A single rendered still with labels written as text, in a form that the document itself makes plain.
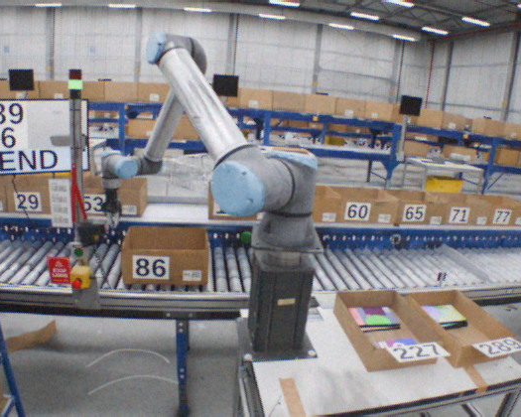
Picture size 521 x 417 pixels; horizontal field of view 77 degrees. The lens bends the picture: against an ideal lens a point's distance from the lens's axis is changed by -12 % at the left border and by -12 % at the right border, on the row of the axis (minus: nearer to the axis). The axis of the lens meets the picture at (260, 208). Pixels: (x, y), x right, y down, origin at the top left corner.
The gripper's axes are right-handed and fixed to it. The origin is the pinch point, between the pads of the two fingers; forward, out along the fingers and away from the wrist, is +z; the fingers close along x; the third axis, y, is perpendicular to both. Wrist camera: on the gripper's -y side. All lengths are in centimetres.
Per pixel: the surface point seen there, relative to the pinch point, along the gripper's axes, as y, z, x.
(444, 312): 61, 15, 144
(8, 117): 26, -53, -36
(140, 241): -5.8, 10.6, 12.1
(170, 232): -6.3, 5.5, 27.5
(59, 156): 21.3, -37.3, -17.5
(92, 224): 36.9, -13.9, -0.1
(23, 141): 25, -44, -31
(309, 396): 94, 19, 74
